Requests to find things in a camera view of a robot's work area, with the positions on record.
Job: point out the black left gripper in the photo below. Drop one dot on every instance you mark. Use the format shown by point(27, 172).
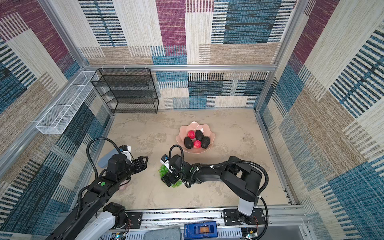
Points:
point(143, 165)

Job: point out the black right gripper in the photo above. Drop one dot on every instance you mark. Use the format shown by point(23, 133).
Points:
point(170, 175)

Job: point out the green fake grape bunch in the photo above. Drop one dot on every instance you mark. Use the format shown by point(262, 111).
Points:
point(169, 179)

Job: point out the dark fake avocado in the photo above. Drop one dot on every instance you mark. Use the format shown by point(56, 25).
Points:
point(188, 142)
point(205, 142)
point(199, 135)

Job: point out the red fake fruit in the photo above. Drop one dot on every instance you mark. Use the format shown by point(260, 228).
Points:
point(197, 144)
point(191, 134)

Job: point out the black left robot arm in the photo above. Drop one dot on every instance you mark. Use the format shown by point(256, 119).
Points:
point(94, 215)

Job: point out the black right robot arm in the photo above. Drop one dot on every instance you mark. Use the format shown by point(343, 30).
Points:
point(245, 178)

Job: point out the pink scalloped fruit bowl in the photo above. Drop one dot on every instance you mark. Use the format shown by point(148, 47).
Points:
point(193, 126)

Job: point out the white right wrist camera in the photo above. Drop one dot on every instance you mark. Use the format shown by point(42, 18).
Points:
point(165, 164)

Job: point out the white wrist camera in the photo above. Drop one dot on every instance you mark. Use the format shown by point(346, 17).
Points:
point(126, 150)
point(165, 164)

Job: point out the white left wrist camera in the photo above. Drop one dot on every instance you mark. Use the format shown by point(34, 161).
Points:
point(126, 150)

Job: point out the blue box on rail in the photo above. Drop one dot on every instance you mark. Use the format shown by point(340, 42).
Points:
point(196, 231)

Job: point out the grey pad on rail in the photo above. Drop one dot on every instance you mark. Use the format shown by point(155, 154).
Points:
point(164, 234)

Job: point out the black wire mesh shelf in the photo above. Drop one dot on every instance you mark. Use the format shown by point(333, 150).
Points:
point(127, 91)

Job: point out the white wire mesh basket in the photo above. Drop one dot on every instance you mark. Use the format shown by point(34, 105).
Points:
point(59, 116)

